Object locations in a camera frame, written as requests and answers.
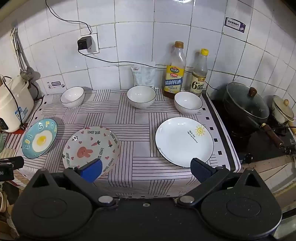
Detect cream enamel pot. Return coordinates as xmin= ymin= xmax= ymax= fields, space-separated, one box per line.
xmin=270 ymin=95 xmax=296 ymax=136

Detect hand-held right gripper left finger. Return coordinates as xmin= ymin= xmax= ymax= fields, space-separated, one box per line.
xmin=31 ymin=158 xmax=117 ymax=208

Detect white plastic packet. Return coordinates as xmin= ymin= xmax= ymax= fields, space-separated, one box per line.
xmin=131 ymin=65 xmax=156 ymax=90

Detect white sun plate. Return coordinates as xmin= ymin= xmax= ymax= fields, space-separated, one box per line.
xmin=155 ymin=116 xmax=214 ymax=169

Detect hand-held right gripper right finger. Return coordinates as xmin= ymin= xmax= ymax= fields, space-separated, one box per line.
xmin=176 ymin=158 xmax=263 ymax=207

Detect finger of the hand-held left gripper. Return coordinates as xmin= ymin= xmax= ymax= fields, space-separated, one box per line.
xmin=0 ymin=156 xmax=24 ymax=169

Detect yellow label cooking wine bottle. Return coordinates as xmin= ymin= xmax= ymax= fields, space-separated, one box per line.
xmin=162 ymin=41 xmax=187 ymax=100

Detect black power adapter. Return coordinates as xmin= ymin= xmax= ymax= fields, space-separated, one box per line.
xmin=77 ymin=35 xmax=93 ymax=52

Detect blue fried egg plate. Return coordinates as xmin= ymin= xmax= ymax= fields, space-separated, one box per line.
xmin=21 ymin=118 xmax=58 ymax=159

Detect white bowl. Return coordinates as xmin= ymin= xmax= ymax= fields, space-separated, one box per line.
xmin=60 ymin=86 xmax=85 ymax=108
xmin=126 ymin=85 xmax=157 ymax=109
xmin=174 ymin=91 xmax=203 ymax=116

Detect small wall label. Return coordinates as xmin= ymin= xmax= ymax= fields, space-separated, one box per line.
xmin=46 ymin=81 xmax=66 ymax=90

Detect rice cooker black cable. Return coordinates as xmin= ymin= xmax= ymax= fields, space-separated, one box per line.
xmin=2 ymin=75 xmax=26 ymax=131

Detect hanging metal utensils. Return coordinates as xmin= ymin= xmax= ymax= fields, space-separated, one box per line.
xmin=10 ymin=27 xmax=41 ymax=82

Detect pink bunny plate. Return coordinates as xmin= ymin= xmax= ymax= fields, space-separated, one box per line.
xmin=62 ymin=126 xmax=121 ymax=179

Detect clear vinegar bottle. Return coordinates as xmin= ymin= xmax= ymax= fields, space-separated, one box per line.
xmin=189 ymin=48 xmax=210 ymax=97

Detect white wall socket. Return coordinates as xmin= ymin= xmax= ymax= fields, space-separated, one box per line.
xmin=80 ymin=26 xmax=100 ymax=54

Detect dark pot with glass lid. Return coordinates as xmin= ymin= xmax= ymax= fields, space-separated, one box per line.
xmin=223 ymin=82 xmax=291 ymax=152

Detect white rice cooker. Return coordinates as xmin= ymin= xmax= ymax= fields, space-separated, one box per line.
xmin=0 ymin=75 xmax=35 ymax=133

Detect thin black cable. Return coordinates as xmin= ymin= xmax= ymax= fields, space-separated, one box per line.
xmin=45 ymin=0 xmax=92 ymax=37

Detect purple and white wall sticker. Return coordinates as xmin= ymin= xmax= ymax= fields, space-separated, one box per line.
xmin=223 ymin=17 xmax=246 ymax=34

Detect striped tablecloth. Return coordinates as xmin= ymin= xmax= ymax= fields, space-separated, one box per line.
xmin=5 ymin=89 xmax=242 ymax=200

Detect black stove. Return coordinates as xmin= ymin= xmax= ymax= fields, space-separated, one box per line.
xmin=206 ymin=91 xmax=296 ymax=165

